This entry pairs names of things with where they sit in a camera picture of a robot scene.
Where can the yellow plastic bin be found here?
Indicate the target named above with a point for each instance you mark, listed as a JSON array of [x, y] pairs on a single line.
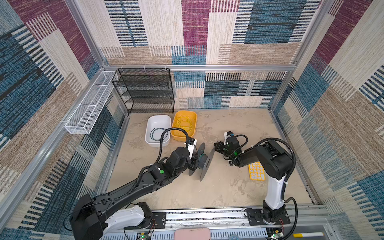
[[186, 120]]

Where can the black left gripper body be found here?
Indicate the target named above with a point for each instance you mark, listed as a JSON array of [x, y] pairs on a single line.
[[192, 163]]

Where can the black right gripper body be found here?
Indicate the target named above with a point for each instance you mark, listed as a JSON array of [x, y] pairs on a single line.
[[222, 148]]

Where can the black wire shelf rack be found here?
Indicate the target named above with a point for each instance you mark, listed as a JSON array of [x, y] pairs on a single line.
[[145, 90]]

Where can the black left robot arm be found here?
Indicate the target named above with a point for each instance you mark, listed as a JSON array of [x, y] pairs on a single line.
[[88, 220]]

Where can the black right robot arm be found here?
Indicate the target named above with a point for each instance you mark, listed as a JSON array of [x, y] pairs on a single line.
[[278, 160]]

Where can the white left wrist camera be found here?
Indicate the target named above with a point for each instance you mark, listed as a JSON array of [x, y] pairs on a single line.
[[191, 146]]

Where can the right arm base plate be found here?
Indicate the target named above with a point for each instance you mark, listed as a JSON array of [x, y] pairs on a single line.
[[258, 216]]

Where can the white plastic bin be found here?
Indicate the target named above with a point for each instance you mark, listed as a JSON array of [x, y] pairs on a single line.
[[155, 127]]

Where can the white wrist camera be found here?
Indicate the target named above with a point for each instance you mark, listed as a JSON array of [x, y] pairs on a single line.
[[227, 135], [191, 146]]

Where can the grey perforated cable spool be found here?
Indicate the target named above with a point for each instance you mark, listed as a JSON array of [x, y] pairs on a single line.
[[204, 161]]

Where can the white wire mesh basket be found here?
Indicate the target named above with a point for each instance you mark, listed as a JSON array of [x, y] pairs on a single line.
[[87, 112]]

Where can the yellow white marker pen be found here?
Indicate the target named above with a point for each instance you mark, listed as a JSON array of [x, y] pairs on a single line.
[[308, 235]]

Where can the pink phone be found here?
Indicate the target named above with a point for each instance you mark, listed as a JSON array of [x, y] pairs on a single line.
[[193, 234]]

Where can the yellow calculator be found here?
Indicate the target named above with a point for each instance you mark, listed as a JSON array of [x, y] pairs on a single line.
[[256, 172]]

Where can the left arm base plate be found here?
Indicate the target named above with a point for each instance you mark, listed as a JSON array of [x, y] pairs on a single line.
[[156, 221]]

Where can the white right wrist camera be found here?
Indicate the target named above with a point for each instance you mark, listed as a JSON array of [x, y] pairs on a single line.
[[227, 135]]

